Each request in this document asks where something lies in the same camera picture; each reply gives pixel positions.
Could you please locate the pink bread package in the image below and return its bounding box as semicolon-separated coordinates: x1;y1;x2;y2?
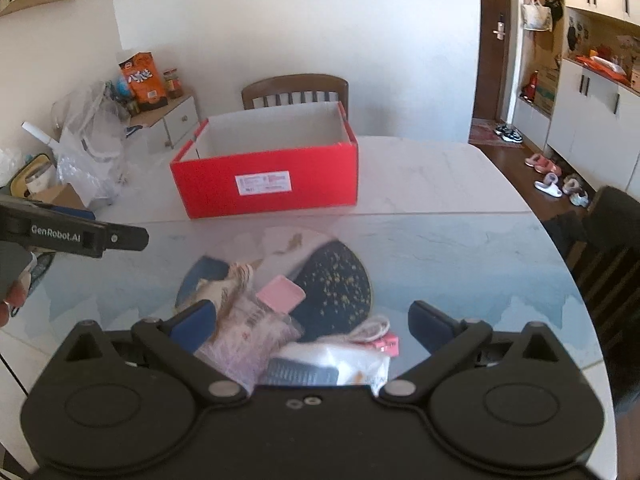
195;296;304;392

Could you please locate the white tissue pack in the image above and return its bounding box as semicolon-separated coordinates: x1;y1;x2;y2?
258;342;390;391

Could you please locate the pink ridged pad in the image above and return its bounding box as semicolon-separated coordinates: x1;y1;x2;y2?
256;275;306;314

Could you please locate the person's left hand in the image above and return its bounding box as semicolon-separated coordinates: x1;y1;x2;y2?
0;252;37;327

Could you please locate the small brown cardboard box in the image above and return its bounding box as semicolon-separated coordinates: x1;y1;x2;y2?
29;183;86;210

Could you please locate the clear plastic bag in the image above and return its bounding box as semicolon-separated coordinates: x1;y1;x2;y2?
51;81;128;209

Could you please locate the white drawer cabinet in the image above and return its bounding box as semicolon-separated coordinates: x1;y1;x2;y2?
128;92;200;154

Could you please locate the black chair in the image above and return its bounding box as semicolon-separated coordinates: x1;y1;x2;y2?
542;186;640;412

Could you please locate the orange snack bag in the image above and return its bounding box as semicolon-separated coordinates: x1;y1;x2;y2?
119;52;168;112

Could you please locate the glass sauce jar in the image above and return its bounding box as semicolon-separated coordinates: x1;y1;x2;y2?
163;68;183;100

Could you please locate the red cardboard box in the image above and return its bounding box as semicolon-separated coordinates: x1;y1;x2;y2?
169;102;359;219

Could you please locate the brown wooden chair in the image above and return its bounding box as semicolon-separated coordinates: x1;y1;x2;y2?
241;74;349;110

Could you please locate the white wall cabinet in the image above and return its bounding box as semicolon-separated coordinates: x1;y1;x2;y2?
547;60;639;190

